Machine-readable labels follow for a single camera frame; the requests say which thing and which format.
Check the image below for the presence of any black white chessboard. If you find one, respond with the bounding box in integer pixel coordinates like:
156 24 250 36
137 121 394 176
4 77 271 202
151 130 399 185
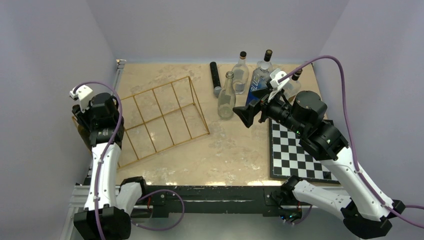
268 120 339 185

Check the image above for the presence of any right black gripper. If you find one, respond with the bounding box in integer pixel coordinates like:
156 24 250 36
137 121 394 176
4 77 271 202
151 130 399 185
233 85 307 136

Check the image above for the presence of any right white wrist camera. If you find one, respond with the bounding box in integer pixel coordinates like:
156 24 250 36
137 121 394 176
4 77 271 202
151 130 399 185
267 68 289 103

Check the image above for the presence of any gold wire wine rack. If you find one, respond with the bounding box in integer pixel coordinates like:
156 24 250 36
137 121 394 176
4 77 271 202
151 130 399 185
117 76 211 169

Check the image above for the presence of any clear bottle dark label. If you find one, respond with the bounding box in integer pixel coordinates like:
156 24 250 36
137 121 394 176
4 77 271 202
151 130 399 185
217 71 236 120

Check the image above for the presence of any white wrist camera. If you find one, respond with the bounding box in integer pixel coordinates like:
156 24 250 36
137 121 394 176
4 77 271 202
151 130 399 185
69 84 95 113
267 68 289 103

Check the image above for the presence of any black handheld microphone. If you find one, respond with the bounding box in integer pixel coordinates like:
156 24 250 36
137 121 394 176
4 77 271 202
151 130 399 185
209 61 222 98

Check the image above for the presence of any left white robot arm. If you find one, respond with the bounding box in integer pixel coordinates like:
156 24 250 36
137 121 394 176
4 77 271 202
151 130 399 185
72 92 149 240

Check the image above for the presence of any clear round glass bottle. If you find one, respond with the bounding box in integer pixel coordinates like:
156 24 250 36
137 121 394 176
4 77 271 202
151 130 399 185
231 51 249 95

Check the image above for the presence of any blue square bottle silver cap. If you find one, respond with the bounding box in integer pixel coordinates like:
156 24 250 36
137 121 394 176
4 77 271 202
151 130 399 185
245 62 270 106

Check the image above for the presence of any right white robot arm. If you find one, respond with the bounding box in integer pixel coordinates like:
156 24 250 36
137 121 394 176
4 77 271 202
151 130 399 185
232 89 405 240

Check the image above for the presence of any clear square bottle gold label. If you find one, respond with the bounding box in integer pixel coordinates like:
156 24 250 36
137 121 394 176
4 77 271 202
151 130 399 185
283 69 303 102

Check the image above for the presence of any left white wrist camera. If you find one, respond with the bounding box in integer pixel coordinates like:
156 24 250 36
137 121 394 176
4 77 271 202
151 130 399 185
69 84 95 113

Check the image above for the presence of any clear bottle round emblem label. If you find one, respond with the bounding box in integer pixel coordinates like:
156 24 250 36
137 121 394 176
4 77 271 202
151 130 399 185
256 49 274 73

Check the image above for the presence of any green wine bottle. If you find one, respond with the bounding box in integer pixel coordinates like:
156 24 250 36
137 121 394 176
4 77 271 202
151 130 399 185
72 116 92 154

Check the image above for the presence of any purple cable loop under table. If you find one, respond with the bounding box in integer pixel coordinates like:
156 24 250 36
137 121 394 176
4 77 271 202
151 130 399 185
130 189 186 232

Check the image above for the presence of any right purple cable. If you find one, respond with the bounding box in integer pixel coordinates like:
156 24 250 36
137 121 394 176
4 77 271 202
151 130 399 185
278 55 424 229

